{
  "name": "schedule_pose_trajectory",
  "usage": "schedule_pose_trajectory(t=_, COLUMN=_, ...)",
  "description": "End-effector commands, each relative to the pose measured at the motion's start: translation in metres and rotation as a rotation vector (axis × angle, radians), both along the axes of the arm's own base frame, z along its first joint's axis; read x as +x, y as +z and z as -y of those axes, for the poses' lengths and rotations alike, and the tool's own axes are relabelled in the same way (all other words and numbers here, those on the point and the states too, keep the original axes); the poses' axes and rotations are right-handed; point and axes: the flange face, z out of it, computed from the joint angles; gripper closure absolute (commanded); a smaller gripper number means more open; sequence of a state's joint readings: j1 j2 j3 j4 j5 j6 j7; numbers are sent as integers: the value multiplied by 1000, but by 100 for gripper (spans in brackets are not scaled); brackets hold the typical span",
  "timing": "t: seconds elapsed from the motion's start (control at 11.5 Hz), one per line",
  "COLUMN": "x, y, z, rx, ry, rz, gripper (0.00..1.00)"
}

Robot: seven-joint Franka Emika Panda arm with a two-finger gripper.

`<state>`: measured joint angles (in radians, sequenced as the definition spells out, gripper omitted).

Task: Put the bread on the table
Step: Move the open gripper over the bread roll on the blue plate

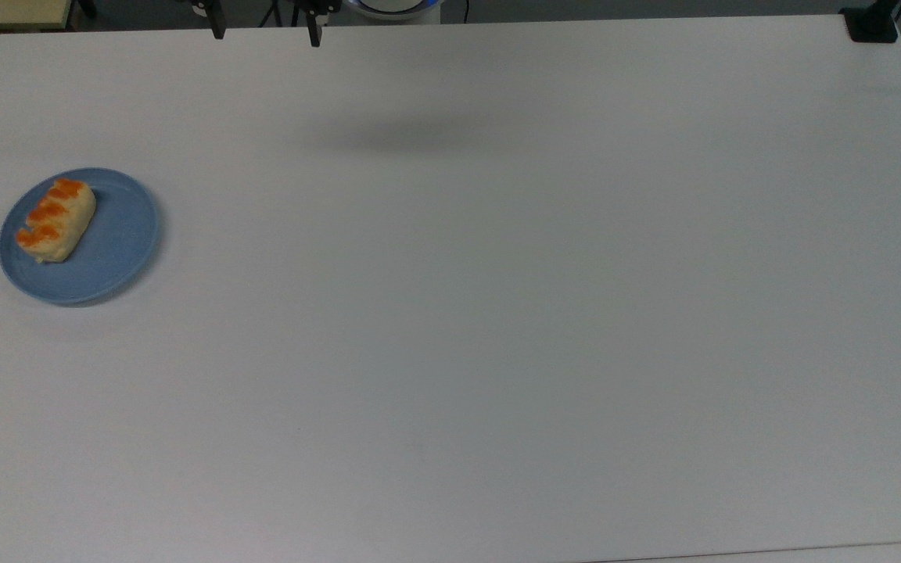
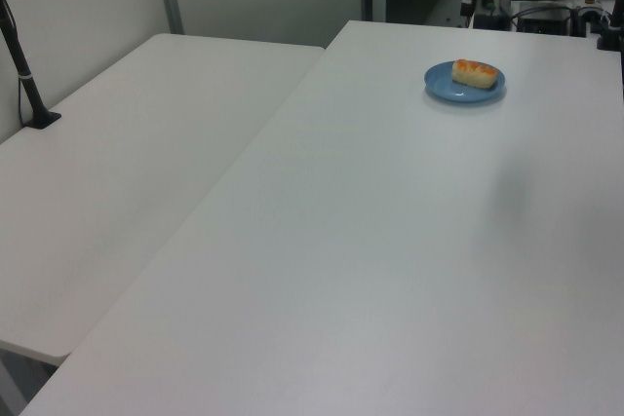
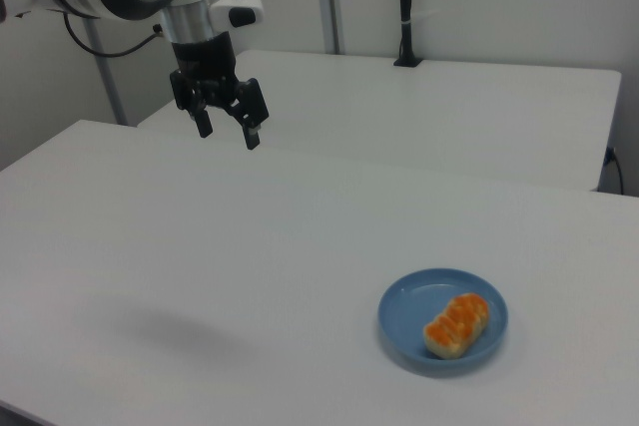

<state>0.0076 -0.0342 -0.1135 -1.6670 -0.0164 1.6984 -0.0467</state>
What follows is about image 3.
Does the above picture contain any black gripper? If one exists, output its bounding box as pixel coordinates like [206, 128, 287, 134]
[169, 30, 272, 151]

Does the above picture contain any orange glazed bread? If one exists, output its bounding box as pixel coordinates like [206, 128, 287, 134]
[422, 292, 490, 360]

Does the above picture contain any white side table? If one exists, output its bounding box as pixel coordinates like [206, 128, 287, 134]
[135, 49, 623, 193]

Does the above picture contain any black table clamp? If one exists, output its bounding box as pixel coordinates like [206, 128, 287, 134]
[392, 0, 424, 69]

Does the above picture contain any blue round plate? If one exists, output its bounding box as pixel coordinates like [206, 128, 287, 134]
[377, 268, 510, 378]

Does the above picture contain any thin grey partition post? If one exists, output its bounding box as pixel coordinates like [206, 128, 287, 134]
[88, 18, 129, 126]

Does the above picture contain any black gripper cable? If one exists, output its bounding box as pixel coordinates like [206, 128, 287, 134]
[62, 11, 167, 59]

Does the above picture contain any black wall power cable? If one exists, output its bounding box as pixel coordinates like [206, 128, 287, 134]
[603, 145, 626, 196]

